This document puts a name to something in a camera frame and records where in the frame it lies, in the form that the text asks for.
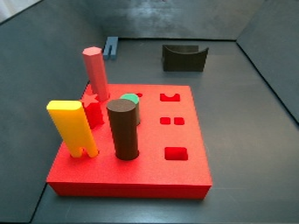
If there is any blue double-square block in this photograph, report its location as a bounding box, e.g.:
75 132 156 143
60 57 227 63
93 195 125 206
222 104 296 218
103 36 117 60

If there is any red foam peg board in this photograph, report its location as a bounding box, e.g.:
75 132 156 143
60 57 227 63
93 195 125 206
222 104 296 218
47 84 212 199

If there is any green cylinder peg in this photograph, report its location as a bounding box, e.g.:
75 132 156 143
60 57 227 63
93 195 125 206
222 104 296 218
120 93 140 123

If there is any dark brown cylinder peg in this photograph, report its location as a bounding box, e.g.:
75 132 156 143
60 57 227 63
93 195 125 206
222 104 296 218
107 99 139 160

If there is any red star peg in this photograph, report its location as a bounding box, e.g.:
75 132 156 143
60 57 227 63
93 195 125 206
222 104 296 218
80 94 104 130

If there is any black curved holder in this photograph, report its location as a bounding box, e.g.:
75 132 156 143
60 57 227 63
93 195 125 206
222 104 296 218
163 45 209 72

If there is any yellow slotted peg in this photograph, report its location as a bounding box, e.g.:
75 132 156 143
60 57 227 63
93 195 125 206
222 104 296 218
47 101 99 158

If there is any pink octagonal peg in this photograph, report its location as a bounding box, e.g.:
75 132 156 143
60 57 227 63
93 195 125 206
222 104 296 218
81 46 109 102

